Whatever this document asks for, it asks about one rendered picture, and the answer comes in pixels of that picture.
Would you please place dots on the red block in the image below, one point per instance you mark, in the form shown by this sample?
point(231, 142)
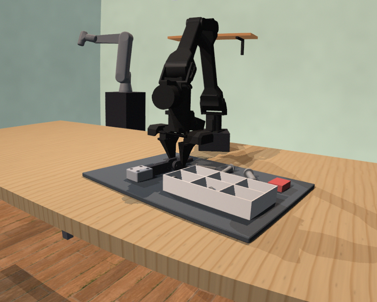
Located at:
point(282, 184)

